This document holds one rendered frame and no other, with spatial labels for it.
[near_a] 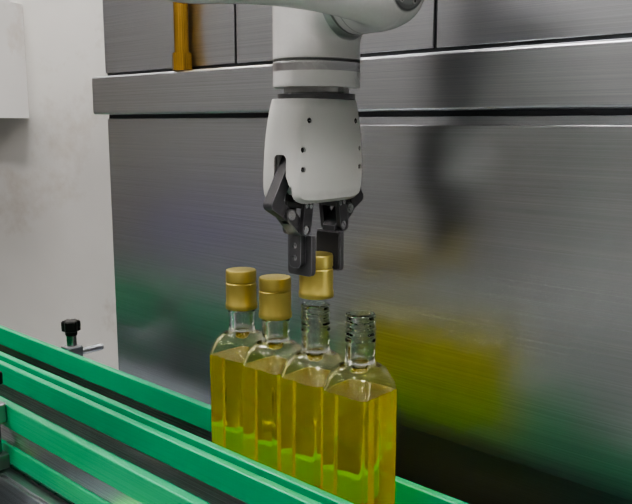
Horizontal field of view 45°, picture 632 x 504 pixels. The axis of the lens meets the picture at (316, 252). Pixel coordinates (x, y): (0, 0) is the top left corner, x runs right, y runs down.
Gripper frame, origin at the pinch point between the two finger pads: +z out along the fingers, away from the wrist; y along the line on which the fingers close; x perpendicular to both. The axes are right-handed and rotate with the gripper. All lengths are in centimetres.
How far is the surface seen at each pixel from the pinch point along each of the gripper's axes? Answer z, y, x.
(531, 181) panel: -7.3, -12.0, 16.9
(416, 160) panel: -8.8, -12.1, 3.5
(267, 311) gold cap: 6.7, 1.6, -5.3
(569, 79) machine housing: -16.7, -12.7, 19.7
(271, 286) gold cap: 4.0, 1.4, -4.9
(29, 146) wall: -2, -129, -304
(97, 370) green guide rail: 24, -4, -48
